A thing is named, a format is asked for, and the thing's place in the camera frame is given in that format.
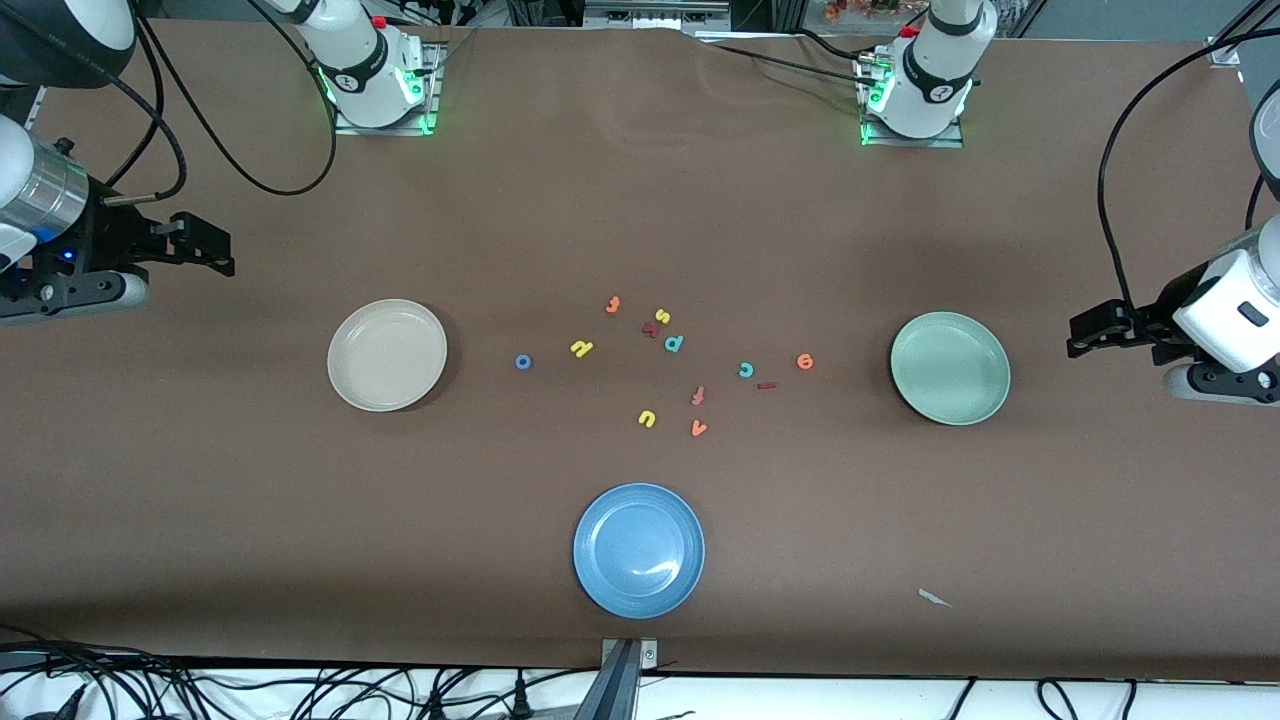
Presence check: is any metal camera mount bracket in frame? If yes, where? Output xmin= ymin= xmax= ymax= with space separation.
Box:
xmin=575 ymin=638 xmax=659 ymax=720

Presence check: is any grey power strip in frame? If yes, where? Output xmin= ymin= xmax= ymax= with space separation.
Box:
xmin=583 ymin=0 xmax=731 ymax=29

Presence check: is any black base power cable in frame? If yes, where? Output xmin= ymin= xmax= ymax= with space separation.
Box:
xmin=700 ymin=28 xmax=881 ymax=86

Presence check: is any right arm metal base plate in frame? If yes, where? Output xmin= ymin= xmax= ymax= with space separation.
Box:
xmin=333 ymin=40 xmax=443 ymax=137

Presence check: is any green plate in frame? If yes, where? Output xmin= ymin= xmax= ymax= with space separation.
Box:
xmin=890 ymin=312 xmax=1012 ymax=427

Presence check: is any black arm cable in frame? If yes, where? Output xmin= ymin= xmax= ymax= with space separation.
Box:
xmin=1098 ymin=0 xmax=1280 ymax=311
xmin=100 ymin=0 xmax=338 ymax=206

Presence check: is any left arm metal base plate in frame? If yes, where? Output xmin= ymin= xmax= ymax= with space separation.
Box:
xmin=860 ymin=55 xmax=966 ymax=149

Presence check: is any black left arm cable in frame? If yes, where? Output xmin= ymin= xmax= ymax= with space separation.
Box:
xmin=1098 ymin=0 xmax=1280 ymax=311

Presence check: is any beige brown plate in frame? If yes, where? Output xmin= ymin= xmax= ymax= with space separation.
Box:
xmin=327 ymin=299 xmax=448 ymax=413

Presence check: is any brown paper table cover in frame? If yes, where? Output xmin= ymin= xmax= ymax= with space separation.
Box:
xmin=0 ymin=18 xmax=1280 ymax=681

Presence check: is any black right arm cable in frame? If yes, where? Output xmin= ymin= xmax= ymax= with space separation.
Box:
xmin=100 ymin=0 xmax=338 ymax=206

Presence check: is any blue plate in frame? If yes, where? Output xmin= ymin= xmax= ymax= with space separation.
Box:
xmin=573 ymin=483 xmax=706 ymax=620

